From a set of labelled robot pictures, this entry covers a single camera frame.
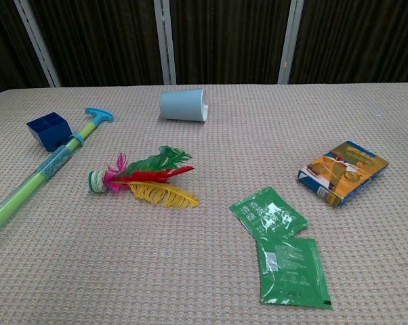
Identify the colourful feather shuttlecock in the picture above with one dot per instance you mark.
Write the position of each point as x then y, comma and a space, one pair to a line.
146, 179

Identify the green and blue water pump toy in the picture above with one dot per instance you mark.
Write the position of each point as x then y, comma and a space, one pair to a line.
38, 172

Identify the light blue plastic cup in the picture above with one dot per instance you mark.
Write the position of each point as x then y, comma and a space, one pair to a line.
182, 105

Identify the woven beige table mat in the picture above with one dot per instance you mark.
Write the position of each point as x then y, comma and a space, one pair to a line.
204, 237

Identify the green tea sachet with characters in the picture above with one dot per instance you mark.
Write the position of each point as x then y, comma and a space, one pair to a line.
266, 213

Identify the blue and orange packaged box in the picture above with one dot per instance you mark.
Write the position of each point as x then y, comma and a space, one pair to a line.
343, 171

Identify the green sachet with fine print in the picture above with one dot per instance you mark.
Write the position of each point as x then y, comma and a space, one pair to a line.
292, 271

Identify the dark blue divided holder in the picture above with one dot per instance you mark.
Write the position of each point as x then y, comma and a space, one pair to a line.
49, 130

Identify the grey metal upright post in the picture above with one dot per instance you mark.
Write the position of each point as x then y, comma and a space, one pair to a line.
165, 40
290, 40
38, 40

